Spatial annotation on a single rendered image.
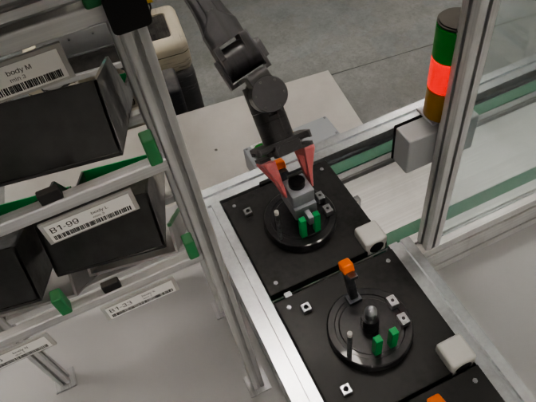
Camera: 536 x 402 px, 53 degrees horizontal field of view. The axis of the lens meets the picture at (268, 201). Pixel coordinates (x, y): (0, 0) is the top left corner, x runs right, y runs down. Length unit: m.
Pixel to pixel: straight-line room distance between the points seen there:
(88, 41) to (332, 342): 0.96
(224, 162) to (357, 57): 1.78
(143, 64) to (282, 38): 2.76
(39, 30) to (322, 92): 1.13
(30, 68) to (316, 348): 0.66
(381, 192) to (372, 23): 2.16
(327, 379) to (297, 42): 2.45
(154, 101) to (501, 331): 0.82
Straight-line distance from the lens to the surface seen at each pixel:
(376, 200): 1.15
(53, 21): 0.41
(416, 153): 0.84
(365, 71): 2.92
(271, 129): 0.93
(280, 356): 0.94
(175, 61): 1.88
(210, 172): 1.32
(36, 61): 0.42
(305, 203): 0.97
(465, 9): 0.70
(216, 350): 1.07
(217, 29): 0.93
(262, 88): 0.86
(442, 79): 0.77
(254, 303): 0.98
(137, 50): 0.43
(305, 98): 1.47
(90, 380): 1.12
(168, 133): 0.49
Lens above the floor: 1.82
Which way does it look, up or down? 51 degrees down
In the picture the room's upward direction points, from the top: 10 degrees counter-clockwise
